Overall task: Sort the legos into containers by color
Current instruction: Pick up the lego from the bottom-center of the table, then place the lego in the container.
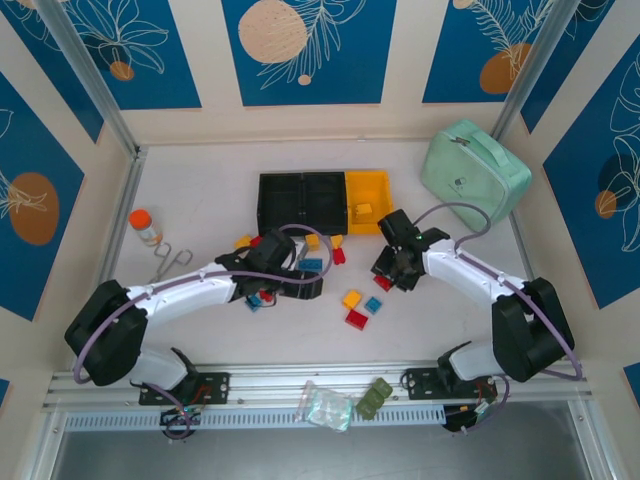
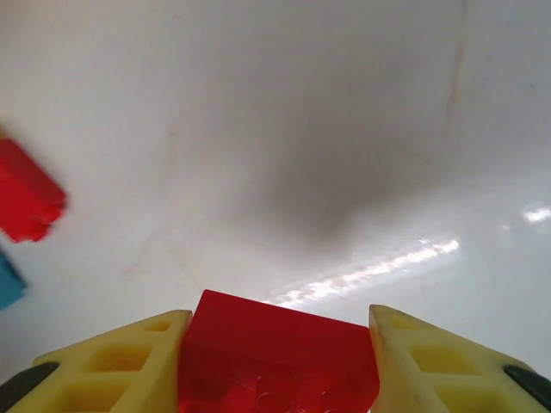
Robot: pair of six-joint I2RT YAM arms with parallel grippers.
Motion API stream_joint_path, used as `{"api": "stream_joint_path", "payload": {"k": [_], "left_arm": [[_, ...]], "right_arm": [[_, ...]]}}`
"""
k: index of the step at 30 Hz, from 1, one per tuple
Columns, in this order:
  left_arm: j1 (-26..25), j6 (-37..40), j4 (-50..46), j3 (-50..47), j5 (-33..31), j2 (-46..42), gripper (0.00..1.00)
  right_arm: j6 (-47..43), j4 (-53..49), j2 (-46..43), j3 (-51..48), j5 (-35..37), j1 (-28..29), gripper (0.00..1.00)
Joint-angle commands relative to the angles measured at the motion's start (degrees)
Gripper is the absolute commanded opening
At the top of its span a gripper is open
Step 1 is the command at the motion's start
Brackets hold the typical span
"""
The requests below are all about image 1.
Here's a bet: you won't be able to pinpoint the base wiring bundle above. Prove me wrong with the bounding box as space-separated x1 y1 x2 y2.
442 379 507 440
158 403 202 444

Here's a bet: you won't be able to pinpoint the clear plastic zip bag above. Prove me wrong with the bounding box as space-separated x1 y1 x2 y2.
294 379 354 433

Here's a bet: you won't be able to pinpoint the mint green zip bag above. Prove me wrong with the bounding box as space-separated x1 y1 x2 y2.
419 118 533 235

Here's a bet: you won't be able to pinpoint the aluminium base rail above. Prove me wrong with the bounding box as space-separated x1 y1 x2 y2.
42 360 594 411

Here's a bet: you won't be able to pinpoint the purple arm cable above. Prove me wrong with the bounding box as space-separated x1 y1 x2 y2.
413 201 586 384
73 223 335 386

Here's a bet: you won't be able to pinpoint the white slotted cable tray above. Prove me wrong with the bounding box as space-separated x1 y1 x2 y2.
63 405 447 432

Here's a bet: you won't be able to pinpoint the olive green plastic piece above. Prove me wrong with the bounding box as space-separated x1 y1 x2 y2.
354 377 395 420

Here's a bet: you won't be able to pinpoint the yellow plastic container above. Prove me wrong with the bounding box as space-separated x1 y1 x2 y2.
345 169 396 236

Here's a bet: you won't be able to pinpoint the metal forceps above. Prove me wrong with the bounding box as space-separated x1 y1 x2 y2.
148 241 194 284

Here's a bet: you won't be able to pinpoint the aluminium side rail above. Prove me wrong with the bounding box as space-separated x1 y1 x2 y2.
82 147 147 341
508 212 539 286

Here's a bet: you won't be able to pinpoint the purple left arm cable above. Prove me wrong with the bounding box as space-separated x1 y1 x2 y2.
73 223 335 386

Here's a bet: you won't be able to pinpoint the orange capped small bottle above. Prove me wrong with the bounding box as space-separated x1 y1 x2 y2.
128 208 164 247

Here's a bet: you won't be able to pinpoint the aluminium frame post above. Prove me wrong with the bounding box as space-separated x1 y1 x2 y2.
491 0 576 146
35 0 147 162

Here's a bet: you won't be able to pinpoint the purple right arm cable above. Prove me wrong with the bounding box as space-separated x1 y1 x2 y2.
413 201 586 384

